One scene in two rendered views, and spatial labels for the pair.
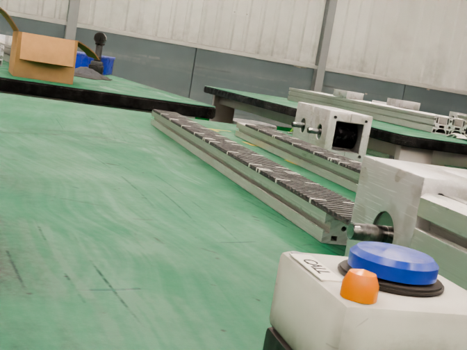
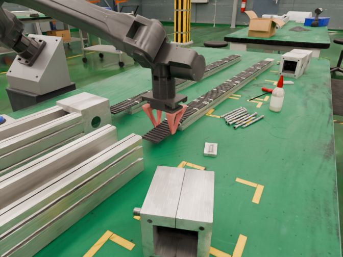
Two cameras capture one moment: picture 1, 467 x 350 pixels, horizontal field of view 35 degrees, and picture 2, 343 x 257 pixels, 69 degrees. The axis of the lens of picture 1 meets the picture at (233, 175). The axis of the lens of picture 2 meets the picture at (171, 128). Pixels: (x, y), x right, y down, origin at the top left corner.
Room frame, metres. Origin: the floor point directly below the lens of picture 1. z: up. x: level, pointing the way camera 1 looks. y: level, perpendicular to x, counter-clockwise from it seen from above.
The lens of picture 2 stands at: (0.33, -0.77, 1.11)
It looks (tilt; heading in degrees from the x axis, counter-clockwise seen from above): 28 degrees down; 52
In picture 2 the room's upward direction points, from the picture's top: straight up
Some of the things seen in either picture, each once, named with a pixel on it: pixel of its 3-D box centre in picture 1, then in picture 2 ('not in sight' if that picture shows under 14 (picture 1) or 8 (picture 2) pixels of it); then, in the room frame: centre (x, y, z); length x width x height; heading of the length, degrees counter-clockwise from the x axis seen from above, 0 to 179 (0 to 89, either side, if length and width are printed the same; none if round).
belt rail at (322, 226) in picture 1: (215, 151); (199, 75); (1.13, 0.03, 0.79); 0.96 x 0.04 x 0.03; 17
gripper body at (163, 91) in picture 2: not in sight; (164, 88); (0.68, -0.30, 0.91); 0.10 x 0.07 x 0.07; 107
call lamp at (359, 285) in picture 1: (361, 283); not in sight; (0.29, -0.06, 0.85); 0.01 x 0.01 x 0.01
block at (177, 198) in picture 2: not in sight; (172, 213); (0.50, -0.56, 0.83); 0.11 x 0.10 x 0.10; 132
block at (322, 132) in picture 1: (333, 133); (289, 65); (1.52, -0.19, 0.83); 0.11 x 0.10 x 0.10; 104
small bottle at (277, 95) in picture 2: not in sight; (278, 93); (1.07, -0.39, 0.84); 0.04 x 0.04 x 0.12
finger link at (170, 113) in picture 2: not in sight; (168, 116); (0.68, -0.31, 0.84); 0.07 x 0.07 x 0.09; 17
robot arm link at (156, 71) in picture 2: not in sight; (165, 63); (0.68, -0.31, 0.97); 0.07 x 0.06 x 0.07; 106
